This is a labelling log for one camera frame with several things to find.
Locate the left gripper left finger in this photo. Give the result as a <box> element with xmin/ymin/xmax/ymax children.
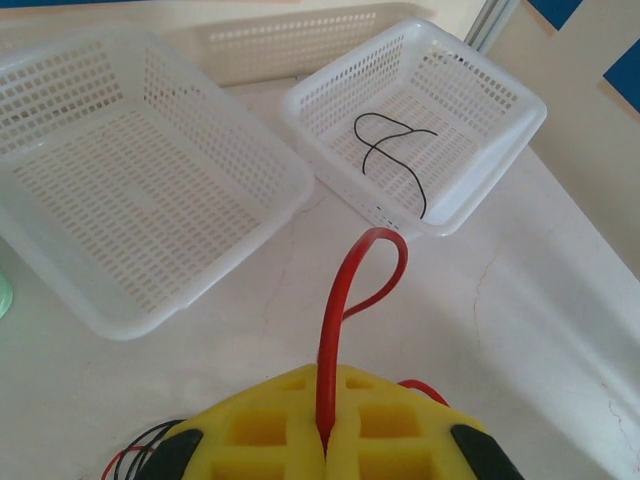
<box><xmin>133</xmin><ymin>363</ymin><xmax>329</xmax><ymax>480</ymax></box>

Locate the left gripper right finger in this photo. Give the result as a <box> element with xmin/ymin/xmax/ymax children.
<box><xmin>324</xmin><ymin>363</ymin><xmax>527</xmax><ymax>480</ymax></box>

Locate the thin red cable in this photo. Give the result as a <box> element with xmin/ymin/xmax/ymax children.
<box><xmin>315</xmin><ymin>227</ymin><xmax>409</xmax><ymax>446</ymax></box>
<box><xmin>102</xmin><ymin>443</ymin><xmax>151</xmax><ymax>480</ymax></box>
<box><xmin>397</xmin><ymin>378</ymin><xmax>450</xmax><ymax>407</ymax></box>

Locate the thin black cable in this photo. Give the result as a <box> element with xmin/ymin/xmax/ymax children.
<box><xmin>124</xmin><ymin>421</ymin><xmax>181</xmax><ymax>451</ymax></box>
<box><xmin>353</xmin><ymin>112</ymin><xmax>440</xmax><ymax>220</ymax></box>

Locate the white plastic mesh basket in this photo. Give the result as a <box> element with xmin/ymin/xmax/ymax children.
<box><xmin>281</xmin><ymin>18</ymin><xmax>549</xmax><ymax>239</ymax></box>
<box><xmin>0</xmin><ymin>27</ymin><xmax>315</xmax><ymax>342</ymax></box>

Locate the mint green zip case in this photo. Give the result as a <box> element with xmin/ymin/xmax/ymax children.
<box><xmin>0</xmin><ymin>267</ymin><xmax>14</xmax><ymax>321</ymax></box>

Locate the aluminium frame post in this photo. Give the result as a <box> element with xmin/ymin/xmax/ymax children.
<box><xmin>464</xmin><ymin>0</ymin><xmax>521</xmax><ymax>51</ymax></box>

